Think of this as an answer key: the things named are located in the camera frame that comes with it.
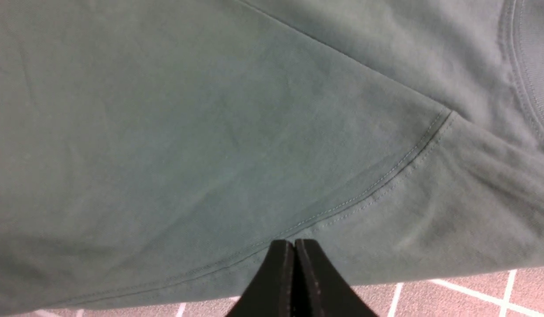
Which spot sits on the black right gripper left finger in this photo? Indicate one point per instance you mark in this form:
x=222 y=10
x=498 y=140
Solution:
x=269 y=294

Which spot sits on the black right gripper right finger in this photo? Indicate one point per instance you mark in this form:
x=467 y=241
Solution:
x=319 y=290

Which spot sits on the green long-sleeve top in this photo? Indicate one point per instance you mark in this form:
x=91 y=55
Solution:
x=150 y=150

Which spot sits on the grey checked tablecloth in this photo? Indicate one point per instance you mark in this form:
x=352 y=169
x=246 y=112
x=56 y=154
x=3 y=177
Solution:
x=513 y=293

